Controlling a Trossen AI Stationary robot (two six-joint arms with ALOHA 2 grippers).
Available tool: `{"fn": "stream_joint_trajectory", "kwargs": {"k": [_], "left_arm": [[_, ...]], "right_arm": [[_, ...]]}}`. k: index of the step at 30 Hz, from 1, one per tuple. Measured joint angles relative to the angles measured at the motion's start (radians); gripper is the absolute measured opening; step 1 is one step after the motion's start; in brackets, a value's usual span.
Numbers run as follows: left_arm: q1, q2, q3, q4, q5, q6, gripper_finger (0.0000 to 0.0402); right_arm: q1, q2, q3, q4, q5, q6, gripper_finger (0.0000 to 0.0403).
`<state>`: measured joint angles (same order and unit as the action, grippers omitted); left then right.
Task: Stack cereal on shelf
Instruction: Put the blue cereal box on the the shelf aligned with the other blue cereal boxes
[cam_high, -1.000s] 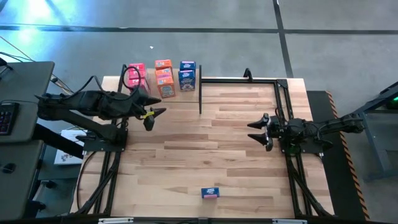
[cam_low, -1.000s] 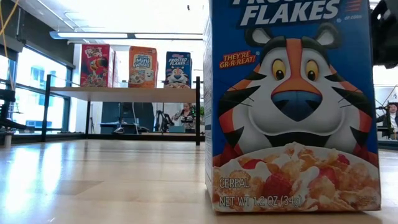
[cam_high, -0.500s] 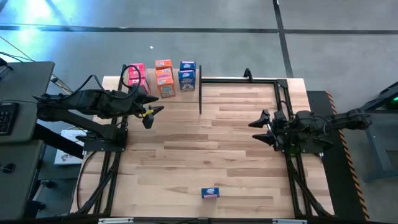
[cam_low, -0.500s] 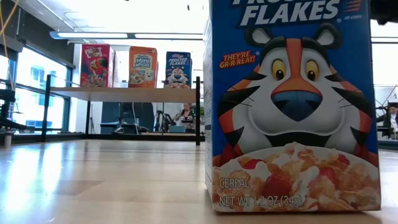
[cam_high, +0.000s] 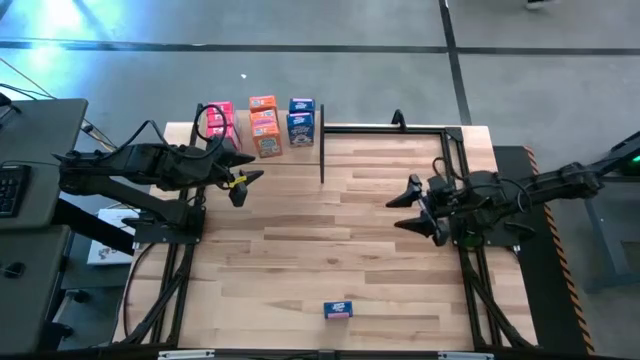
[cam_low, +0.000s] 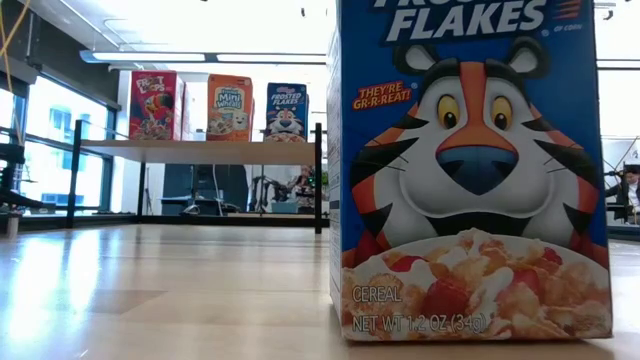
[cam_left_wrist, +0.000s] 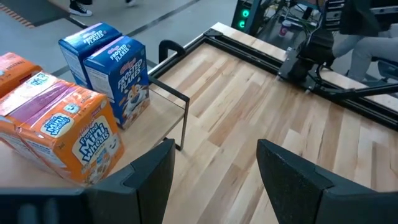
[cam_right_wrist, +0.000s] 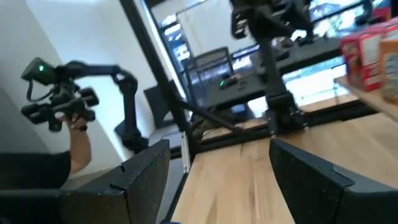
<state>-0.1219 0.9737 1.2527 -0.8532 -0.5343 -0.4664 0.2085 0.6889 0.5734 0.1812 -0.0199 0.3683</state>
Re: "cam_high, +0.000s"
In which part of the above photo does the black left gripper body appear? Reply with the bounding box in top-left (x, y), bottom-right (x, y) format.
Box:
top-left (199, 144), bottom-right (250, 209)

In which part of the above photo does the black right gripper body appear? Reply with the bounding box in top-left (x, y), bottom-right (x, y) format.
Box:
top-left (422, 172), bottom-right (484, 247)

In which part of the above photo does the orange Mini-Wheats cereal box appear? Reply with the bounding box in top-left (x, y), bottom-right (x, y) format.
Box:
top-left (249, 109), bottom-right (280, 125)
top-left (248, 95), bottom-right (279, 112)
top-left (251, 121), bottom-right (285, 160)

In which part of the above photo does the blue Frosted Flakes cereal box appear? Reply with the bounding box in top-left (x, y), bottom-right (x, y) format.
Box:
top-left (322, 300), bottom-right (354, 320)
top-left (288, 97), bottom-right (317, 115)
top-left (285, 111), bottom-right (316, 149)

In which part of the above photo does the wooden shelf board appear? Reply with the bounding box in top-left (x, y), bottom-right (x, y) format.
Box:
top-left (197, 108), bottom-right (323, 166)

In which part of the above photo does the black metal shelf leg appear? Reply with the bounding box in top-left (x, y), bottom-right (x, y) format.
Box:
top-left (191, 102), bottom-right (206, 149)

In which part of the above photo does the white printed box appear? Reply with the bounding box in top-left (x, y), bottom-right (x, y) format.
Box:
top-left (86, 207), bottom-right (140, 266)

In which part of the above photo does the silver aluminium extrusion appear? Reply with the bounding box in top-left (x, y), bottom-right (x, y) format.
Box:
top-left (157, 349), bottom-right (216, 360)
top-left (437, 351), bottom-right (495, 360)

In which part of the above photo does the black desk base beam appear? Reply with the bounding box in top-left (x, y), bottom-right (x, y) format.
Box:
top-left (49, 197), bottom-right (139, 257)

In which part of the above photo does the black hazard-striped floor mat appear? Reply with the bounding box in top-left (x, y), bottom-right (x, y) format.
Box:
top-left (492, 144), bottom-right (597, 357)

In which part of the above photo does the dark metal stand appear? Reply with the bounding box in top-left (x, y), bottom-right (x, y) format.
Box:
top-left (549, 129), bottom-right (640, 291)

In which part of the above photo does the grey desk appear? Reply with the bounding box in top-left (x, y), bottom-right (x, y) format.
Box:
top-left (0, 223), bottom-right (72, 355)
top-left (0, 97), bottom-right (89, 231)

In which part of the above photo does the black device with green lights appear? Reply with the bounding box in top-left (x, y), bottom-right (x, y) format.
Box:
top-left (619, 152), bottom-right (640, 176)

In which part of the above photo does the black keyboard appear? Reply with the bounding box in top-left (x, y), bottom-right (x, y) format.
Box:
top-left (0, 163), bottom-right (32, 219)

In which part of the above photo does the small black desk device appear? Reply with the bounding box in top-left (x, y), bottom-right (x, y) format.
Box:
top-left (0, 92), bottom-right (24, 114)

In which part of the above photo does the black computer mouse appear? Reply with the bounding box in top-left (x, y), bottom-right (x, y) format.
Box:
top-left (2, 261), bottom-right (27, 280)

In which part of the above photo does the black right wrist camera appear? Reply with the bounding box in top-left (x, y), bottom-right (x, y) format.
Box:
top-left (429, 172), bottom-right (451, 194)

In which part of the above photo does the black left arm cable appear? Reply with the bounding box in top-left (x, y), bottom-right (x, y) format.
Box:
top-left (94, 103), bottom-right (230, 161)

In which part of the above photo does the black aluminium station frame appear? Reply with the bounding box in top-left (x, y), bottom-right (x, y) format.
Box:
top-left (112, 124), bottom-right (540, 360)

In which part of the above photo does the black wire divider frame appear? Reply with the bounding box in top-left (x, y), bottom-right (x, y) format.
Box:
top-left (318, 103), bottom-right (326, 185)

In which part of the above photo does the black desk cable bundle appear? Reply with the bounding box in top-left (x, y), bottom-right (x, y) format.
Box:
top-left (79, 118), bottom-right (132, 157)

